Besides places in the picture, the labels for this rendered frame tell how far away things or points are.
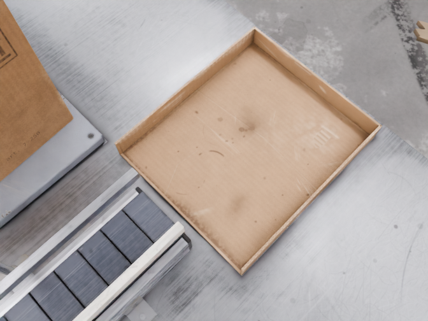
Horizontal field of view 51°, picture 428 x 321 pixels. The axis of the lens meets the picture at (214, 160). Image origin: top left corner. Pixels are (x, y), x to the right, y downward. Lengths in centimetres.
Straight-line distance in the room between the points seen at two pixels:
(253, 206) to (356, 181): 16
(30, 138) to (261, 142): 34
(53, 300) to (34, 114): 25
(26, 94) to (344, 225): 47
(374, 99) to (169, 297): 133
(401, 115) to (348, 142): 109
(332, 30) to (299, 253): 139
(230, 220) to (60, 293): 25
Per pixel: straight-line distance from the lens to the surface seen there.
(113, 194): 55
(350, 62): 187
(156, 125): 72
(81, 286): 62
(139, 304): 65
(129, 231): 62
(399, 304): 69
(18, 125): 66
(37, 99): 65
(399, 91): 186
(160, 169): 69
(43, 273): 64
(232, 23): 83
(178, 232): 57
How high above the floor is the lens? 147
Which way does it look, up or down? 67 degrees down
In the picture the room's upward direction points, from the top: straight up
